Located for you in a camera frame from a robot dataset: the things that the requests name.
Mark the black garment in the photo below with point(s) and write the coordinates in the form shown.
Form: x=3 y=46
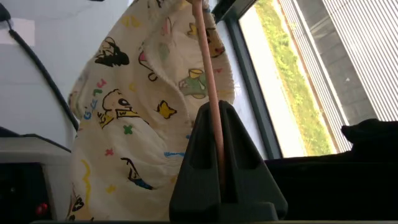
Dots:
x=342 y=186

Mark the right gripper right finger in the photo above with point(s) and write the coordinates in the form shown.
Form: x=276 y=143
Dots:
x=252 y=186

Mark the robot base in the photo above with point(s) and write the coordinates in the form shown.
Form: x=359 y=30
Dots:
x=31 y=174

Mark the black power adapter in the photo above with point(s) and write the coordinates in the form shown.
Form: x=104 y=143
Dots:
x=3 y=14

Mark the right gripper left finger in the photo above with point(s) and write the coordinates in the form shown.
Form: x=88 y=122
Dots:
x=199 y=186

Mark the pink clothes hanger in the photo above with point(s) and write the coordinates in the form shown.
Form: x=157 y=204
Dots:
x=211 y=87

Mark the cream printed garment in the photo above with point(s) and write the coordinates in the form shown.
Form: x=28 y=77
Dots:
x=133 y=124

